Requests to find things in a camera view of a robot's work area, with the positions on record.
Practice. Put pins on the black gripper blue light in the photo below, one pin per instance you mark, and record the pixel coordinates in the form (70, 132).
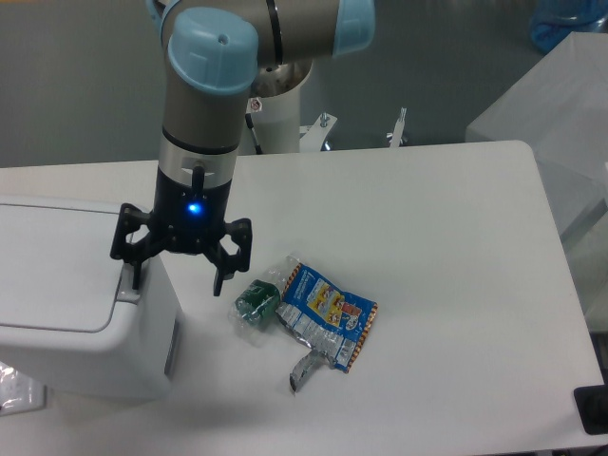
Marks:
(183, 221)

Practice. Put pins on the white push-lid trash can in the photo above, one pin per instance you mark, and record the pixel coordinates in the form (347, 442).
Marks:
(72, 317)

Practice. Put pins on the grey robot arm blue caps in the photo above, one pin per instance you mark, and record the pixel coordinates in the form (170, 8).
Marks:
(213, 52)

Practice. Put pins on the crushed clear green-label bottle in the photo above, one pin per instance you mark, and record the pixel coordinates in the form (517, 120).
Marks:
(254, 310)

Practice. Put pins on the blue snack wrapper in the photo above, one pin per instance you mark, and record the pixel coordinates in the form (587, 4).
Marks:
(333, 324)

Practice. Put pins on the clear plastic bag bottom left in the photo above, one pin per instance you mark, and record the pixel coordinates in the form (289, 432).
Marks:
(20, 393)

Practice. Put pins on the blue water jug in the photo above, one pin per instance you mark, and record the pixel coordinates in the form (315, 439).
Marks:
(552, 21)

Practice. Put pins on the black device table edge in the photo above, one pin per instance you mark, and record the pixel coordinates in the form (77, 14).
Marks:
(591, 402)

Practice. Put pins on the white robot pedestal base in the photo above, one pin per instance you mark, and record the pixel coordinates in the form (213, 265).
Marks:
(273, 124)

